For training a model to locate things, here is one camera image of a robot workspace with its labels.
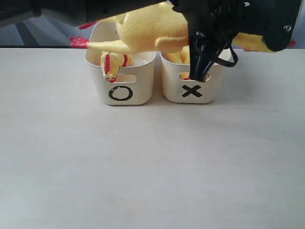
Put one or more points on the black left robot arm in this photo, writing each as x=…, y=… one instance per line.
x=78, y=12

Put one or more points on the headless yellow rubber chicken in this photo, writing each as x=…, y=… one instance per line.
x=181, y=57

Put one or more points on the severed rubber chicken head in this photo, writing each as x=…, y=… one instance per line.
x=184, y=76

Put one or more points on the cream bin marked X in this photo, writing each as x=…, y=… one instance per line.
x=189, y=91

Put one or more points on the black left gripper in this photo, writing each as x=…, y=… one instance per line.
x=222, y=20

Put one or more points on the large yellow rubber chicken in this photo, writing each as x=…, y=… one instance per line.
x=153, y=28

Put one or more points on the cream bin marked O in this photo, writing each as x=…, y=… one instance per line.
x=133, y=85

